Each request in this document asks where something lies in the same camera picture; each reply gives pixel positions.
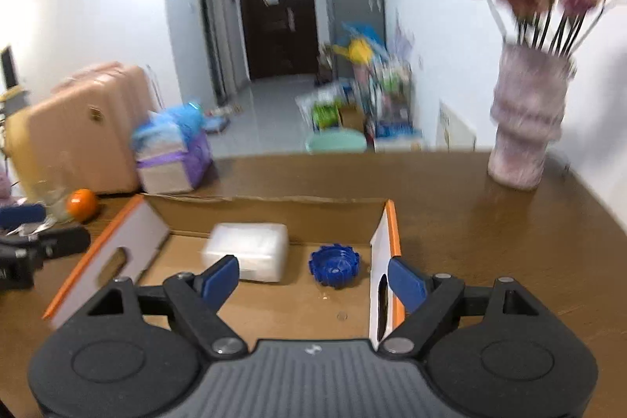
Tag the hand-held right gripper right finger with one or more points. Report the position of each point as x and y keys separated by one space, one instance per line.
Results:
x=406 y=283

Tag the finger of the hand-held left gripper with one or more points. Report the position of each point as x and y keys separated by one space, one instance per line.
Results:
x=66 y=242
x=22 y=216

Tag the clear glass cup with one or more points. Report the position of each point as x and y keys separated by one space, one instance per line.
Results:
x=49 y=197

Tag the side door frame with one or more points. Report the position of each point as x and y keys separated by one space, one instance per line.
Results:
x=210 y=26

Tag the white framed board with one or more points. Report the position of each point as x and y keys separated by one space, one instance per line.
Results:
x=455 y=126

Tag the blue ridged bottle lid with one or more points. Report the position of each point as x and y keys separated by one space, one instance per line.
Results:
x=334 y=268

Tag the dark brown door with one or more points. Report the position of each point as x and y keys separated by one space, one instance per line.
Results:
x=274 y=31

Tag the small brown cardboard carton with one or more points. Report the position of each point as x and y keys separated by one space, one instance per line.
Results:
x=351 y=118

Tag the yellow watering can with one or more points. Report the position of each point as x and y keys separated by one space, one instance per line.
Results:
x=360 y=50

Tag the purple and white tissue box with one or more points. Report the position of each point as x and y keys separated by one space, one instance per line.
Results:
x=166 y=173

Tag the blue plastic bag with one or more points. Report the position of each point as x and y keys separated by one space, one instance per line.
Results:
x=360 y=31

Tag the orange fruit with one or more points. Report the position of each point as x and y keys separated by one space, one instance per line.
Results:
x=82 y=205

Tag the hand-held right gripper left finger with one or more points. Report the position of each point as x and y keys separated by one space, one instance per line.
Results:
x=223 y=278

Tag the pink ribbed suitcase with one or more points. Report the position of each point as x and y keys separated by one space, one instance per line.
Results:
x=73 y=129

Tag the blue floor cloth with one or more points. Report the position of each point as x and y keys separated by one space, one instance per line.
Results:
x=216 y=124

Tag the teal plastic basin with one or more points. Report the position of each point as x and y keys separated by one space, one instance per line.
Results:
x=335 y=143

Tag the orange and white cardboard box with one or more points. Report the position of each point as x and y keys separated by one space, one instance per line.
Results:
x=294 y=300

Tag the pink textured vase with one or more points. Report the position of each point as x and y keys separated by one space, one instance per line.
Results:
x=529 y=119

